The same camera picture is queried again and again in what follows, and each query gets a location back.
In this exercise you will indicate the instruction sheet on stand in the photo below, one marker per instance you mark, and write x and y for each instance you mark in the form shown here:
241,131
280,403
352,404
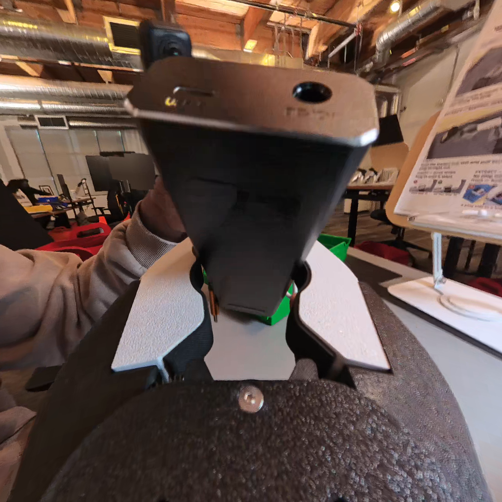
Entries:
400,164

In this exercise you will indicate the ceiling vent grille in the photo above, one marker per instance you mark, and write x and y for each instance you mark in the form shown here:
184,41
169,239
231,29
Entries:
123,35

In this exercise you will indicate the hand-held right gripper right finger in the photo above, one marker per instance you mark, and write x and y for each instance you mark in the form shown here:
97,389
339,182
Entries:
341,313

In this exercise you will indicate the black office chair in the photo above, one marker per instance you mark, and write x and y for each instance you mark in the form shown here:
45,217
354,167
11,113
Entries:
382,215

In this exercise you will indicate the green plastic bin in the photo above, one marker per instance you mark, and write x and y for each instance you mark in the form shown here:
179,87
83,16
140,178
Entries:
333,245

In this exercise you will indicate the person's left forearm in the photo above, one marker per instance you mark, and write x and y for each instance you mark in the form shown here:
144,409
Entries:
78,282

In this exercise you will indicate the red bin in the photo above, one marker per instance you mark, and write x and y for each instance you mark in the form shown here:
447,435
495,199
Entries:
384,253
66,237

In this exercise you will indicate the black monitor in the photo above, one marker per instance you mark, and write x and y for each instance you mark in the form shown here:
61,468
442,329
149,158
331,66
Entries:
96,172

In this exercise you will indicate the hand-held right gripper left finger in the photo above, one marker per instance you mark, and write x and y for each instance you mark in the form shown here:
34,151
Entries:
160,313

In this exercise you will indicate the wide dark grey usb hub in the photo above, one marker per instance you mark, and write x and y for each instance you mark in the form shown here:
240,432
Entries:
251,196

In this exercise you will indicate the silver air duct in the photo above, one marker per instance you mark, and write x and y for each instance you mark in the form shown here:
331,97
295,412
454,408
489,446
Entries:
59,43
404,23
59,92

